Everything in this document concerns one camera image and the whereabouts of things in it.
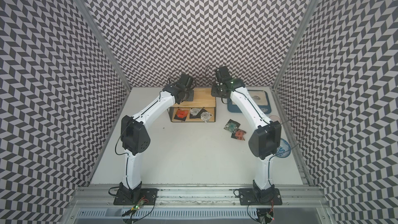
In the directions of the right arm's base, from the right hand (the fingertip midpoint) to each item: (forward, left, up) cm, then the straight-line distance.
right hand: (217, 93), depth 86 cm
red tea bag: (0, +23, -20) cm, 31 cm away
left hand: (+3, +18, -5) cm, 19 cm away
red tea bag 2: (-15, -13, -21) cm, 29 cm away
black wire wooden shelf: (+2, +9, -6) cm, 11 cm away
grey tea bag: (0, +14, -19) cm, 24 cm away
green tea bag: (-9, -10, -21) cm, 25 cm away
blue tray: (+6, -12, -21) cm, 25 cm away
